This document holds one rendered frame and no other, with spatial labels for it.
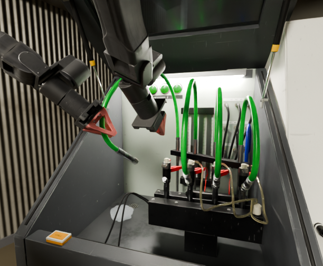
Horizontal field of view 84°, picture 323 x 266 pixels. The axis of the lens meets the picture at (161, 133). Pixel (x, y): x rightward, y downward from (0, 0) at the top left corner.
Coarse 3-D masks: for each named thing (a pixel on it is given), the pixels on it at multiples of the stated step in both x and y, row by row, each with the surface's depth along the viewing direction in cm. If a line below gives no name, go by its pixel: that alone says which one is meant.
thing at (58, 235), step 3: (51, 234) 46; (54, 234) 46; (57, 234) 46; (60, 234) 46; (63, 234) 46; (66, 234) 46; (54, 237) 45; (57, 237) 45; (60, 237) 45; (63, 237) 45; (69, 237) 46; (48, 240) 45; (66, 240) 45; (54, 243) 44; (57, 243) 44; (60, 243) 44; (63, 243) 44
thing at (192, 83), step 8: (192, 80) 53; (184, 104) 45; (184, 112) 44; (184, 120) 43; (184, 128) 43; (184, 136) 42; (184, 144) 42; (184, 152) 43; (184, 160) 43; (184, 168) 45; (184, 176) 49
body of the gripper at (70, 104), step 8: (72, 96) 44; (80, 96) 46; (64, 104) 44; (72, 104) 44; (80, 104) 45; (88, 104) 46; (96, 104) 45; (72, 112) 45; (80, 112) 45; (88, 112) 47
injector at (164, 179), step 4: (168, 164) 60; (164, 168) 60; (168, 168) 60; (164, 172) 60; (168, 172) 60; (164, 176) 60; (168, 176) 60; (164, 180) 58; (168, 180) 61; (164, 184) 61; (168, 184) 61; (164, 188) 62; (168, 188) 61; (164, 192) 62; (168, 192) 62; (164, 196) 62; (168, 196) 62
